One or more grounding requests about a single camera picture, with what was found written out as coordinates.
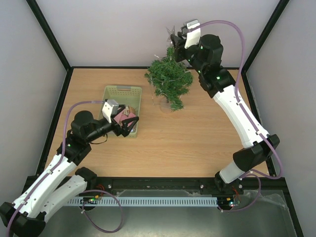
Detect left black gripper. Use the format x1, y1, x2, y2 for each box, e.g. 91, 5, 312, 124
85, 116, 139, 143

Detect light green plastic basket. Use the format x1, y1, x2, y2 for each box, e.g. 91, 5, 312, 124
98, 85, 143, 139

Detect small green christmas tree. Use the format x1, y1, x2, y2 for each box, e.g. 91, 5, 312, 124
144, 46, 194, 111

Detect fairy light string wire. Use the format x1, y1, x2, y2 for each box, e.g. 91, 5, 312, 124
150, 54, 193, 107

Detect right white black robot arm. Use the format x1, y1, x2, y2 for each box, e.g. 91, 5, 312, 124
170, 35, 279, 194

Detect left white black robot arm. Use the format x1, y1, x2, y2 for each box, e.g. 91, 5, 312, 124
0, 100, 139, 237

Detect pink paper ornaments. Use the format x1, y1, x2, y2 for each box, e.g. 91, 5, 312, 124
114, 111, 136, 124

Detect silver star ornament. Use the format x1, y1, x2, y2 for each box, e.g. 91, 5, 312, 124
165, 26, 175, 42

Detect clear light battery box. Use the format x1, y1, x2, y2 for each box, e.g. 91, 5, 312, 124
152, 96, 161, 106

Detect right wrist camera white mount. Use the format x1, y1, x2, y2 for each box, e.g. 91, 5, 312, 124
181, 19, 201, 49

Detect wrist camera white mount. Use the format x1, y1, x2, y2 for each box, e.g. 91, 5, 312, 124
102, 99, 119, 123
181, 19, 201, 49

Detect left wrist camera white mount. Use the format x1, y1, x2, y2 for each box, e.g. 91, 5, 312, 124
102, 99, 119, 123

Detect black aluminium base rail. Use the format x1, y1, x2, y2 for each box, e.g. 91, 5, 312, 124
23, 175, 288, 196

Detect light blue slotted cable duct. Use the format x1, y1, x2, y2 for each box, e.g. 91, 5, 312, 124
65, 197, 218, 207

